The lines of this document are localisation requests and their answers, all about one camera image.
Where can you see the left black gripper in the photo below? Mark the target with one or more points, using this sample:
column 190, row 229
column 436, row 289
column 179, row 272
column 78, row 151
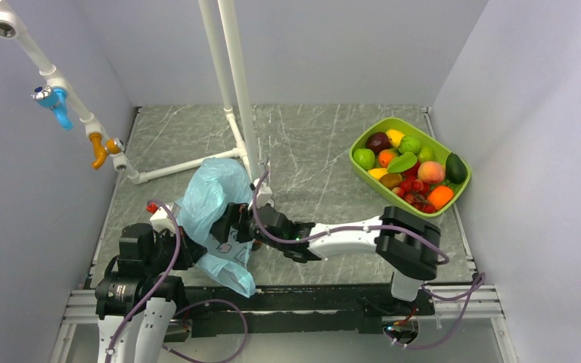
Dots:
column 190, row 252

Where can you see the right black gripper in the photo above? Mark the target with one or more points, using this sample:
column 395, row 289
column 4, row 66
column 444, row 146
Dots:
column 237, row 214

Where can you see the light blue plastic bag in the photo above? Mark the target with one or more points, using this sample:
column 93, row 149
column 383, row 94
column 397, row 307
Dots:
column 217, row 183

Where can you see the green fake pear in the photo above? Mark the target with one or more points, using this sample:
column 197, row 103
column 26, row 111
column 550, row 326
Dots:
column 402, row 163

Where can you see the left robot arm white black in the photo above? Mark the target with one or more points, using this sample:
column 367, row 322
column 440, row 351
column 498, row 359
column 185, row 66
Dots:
column 138, row 297

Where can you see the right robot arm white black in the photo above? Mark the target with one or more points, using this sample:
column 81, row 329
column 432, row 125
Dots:
column 411, row 245

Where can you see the green fake apple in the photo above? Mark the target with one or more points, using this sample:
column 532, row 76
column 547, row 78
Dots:
column 364, row 158

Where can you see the yellow fake mango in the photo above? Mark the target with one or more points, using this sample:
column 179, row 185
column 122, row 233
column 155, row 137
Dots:
column 387, row 179

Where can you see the small orange fake fruit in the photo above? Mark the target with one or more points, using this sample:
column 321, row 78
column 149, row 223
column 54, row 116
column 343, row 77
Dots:
column 386, row 156

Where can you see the dark purple fake plum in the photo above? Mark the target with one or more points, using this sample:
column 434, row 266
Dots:
column 378, row 142

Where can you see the red fake cherry bunch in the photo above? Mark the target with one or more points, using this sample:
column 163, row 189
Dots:
column 414, row 192

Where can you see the yellow fake lemon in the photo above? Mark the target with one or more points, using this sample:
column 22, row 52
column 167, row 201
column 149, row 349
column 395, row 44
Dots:
column 395, row 137

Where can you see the red fake apple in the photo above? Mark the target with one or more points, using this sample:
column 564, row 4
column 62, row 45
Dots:
column 413, row 171

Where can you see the bumpy green fake fruit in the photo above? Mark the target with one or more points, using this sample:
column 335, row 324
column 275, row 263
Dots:
column 409, row 144

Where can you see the fake peach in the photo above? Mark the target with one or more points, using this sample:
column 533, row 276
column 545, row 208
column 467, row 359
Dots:
column 431, row 172

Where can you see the light green fake lime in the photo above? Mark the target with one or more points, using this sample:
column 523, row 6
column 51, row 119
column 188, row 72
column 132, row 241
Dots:
column 426, row 154

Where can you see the orange fake tangerine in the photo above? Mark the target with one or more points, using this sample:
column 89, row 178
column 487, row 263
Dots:
column 440, row 196

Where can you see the dark green fake avocado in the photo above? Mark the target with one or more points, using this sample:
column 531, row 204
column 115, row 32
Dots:
column 456, row 170

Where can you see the orange tap valve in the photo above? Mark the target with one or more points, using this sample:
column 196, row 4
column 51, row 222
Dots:
column 102, row 149

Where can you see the blue tap valve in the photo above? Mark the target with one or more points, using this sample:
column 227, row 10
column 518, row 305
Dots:
column 55, row 100

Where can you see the green plastic fruit tray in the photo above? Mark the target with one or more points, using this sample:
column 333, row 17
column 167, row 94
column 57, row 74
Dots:
column 441, row 153

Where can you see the white pipe with taps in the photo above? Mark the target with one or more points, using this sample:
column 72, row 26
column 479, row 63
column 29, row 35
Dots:
column 13, row 28

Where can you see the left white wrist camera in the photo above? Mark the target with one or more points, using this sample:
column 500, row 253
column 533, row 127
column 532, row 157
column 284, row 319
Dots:
column 160, row 220

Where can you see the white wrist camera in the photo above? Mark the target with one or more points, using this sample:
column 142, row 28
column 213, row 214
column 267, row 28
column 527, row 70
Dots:
column 160, row 220
column 262, row 193

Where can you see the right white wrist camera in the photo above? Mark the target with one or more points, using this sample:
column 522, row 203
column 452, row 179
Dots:
column 262, row 193

